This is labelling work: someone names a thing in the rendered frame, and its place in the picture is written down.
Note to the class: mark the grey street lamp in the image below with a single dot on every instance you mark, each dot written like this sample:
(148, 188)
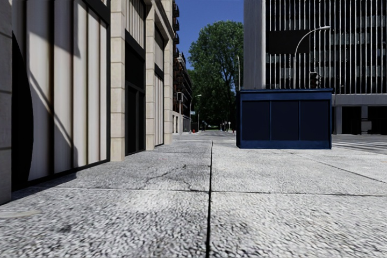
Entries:
(238, 72)
(191, 111)

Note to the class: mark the dark brick building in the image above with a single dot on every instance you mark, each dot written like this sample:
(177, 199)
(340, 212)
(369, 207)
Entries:
(181, 80)

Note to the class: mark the trees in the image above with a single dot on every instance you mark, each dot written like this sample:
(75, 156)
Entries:
(217, 71)

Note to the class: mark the blue booth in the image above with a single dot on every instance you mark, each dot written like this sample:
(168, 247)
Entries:
(283, 119)

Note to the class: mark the pale stone building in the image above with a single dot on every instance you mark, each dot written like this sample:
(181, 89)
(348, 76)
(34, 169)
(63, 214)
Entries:
(116, 80)

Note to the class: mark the traffic light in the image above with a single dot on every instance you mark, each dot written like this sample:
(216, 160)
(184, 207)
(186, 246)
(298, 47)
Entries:
(314, 80)

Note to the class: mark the glass tower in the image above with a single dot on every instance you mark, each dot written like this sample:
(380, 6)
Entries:
(358, 48)

